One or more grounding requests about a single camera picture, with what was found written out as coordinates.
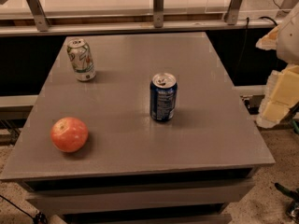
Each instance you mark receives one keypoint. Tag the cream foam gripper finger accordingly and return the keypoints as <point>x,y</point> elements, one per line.
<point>268,41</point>
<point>280,96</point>

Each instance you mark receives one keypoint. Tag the blue pepsi can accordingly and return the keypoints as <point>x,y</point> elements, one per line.
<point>163,96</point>

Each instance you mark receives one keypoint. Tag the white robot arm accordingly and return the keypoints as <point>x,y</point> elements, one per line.
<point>288,39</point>

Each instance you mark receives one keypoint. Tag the white green soda can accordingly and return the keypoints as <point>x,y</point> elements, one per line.
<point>81,58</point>

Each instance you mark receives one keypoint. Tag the red apple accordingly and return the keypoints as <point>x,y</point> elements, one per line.
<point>69,134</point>

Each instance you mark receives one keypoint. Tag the grey drawer cabinet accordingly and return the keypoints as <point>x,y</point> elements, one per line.
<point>134,168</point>

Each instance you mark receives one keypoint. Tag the metal rail frame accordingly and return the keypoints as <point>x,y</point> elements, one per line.
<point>95,17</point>

